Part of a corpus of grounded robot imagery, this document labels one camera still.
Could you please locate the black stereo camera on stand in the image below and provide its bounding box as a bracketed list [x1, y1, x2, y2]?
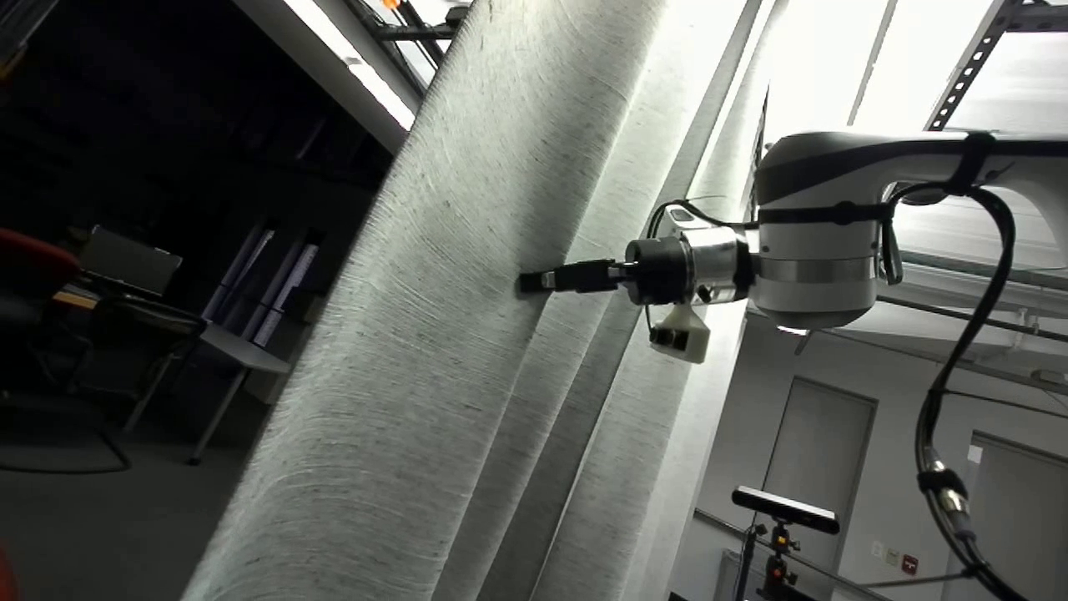
[731, 485, 842, 601]

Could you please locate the grey door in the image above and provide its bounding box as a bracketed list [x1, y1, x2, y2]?
[746, 378, 873, 601]
[963, 431, 1068, 601]

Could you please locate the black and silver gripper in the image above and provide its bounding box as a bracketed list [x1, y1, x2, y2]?
[516, 231, 755, 304]

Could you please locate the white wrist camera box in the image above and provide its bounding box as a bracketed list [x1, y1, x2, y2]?
[651, 304, 710, 364]

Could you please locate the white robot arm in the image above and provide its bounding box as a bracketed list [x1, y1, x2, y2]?
[516, 130, 1068, 328]

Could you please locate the black perforated ceiling rail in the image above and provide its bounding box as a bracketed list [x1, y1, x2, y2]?
[926, 0, 1068, 130]

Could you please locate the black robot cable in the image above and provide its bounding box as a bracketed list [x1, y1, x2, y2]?
[644, 130, 1037, 601]

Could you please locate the red office chair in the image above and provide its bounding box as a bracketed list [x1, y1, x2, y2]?
[0, 226, 81, 329]

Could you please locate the dark computer monitor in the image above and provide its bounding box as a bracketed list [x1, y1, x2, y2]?
[81, 226, 182, 297]

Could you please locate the grey fabric curtain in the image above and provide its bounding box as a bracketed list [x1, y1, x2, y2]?
[181, 0, 775, 601]

